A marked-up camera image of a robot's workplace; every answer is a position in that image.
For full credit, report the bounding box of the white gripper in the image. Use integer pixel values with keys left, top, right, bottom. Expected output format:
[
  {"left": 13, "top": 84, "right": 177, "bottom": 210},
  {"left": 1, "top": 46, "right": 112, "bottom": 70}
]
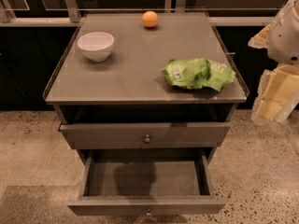
[{"left": 248, "top": 3, "right": 299, "bottom": 124}]

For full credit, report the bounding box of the green rice chip bag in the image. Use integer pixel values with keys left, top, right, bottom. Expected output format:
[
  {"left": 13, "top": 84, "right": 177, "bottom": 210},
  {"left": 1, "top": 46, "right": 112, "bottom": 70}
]
[{"left": 162, "top": 58, "right": 235, "bottom": 91}]

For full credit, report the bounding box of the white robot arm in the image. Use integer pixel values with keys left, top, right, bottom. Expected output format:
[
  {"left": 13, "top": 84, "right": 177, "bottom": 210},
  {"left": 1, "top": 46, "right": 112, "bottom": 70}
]
[{"left": 248, "top": 0, "right": 299, "bottom": 125}]

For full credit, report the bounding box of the grey top drawer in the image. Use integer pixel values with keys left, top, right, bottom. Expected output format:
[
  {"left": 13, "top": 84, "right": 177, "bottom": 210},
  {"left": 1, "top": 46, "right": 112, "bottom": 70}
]
[{"left": 60, "top": 122, "right": 231, "bottom": 149}]

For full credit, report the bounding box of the grey drawer cabinet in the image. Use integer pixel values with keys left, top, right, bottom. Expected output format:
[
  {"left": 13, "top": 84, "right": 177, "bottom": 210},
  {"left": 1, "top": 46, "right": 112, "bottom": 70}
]
[{"left": 42, "top": 10, "right": 250, "bottom": 166}]

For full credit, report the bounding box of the grey open middle drawer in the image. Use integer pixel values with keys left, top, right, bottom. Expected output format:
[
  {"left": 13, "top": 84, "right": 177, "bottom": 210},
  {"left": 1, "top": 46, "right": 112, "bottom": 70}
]
[{"left": 68, "top": 148, "right": 225, "bottom": 216}]

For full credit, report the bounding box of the orange fruit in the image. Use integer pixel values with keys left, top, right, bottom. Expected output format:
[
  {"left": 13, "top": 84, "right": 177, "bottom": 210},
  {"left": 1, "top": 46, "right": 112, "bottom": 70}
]
[{"left": 142, "top": 11, "right": 158, "bottom": 28}]

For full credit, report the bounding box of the white ceramic bowl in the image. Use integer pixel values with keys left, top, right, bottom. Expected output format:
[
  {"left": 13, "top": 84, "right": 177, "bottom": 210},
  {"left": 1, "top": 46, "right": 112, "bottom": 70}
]
[{"left": 77, "top": 32, "right": 114, "bottom": 62}]

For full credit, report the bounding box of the metal window frame rail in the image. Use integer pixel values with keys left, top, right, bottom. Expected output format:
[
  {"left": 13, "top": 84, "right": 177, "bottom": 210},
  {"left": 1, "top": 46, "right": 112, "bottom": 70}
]
[{"left": 0, "top": 0, "right": 288, "bottom": 27}]

